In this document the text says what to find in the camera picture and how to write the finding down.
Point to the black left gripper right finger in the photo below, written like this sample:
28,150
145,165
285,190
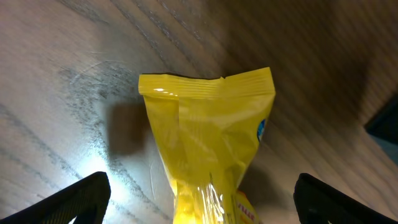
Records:
317,202

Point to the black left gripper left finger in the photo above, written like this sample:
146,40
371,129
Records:
84,201

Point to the black gift box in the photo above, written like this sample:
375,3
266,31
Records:
383,128

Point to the small yellow snack packet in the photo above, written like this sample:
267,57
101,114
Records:
208,132

